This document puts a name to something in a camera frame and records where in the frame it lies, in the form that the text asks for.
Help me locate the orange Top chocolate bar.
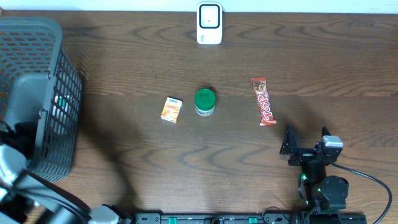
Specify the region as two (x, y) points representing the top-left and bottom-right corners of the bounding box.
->
(251, 77), (277, 126)

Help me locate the green lid jar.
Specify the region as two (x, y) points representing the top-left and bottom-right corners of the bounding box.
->
(195, 88), (216, 116)

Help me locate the orange small carton box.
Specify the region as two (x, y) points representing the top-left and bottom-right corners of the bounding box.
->
(160, 97), (183, 123)

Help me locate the white green box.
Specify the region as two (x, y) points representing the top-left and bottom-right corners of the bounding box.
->
(52, 95), (74, 124)

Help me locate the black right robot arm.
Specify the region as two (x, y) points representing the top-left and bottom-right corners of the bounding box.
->
(280, 125), (349, 213)

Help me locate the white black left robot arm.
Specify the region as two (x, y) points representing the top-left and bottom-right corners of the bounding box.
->
(1, 121), (136, 224)

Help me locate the white barcode scanner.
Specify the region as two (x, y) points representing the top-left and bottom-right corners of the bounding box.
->
(197, 2), (223, 45)

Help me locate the grey plastic mesh basket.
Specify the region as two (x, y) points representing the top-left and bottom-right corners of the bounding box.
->
(1, 16), (83, 182)

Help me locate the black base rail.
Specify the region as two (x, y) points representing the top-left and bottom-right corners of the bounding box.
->
(134, 212), (367, 224)

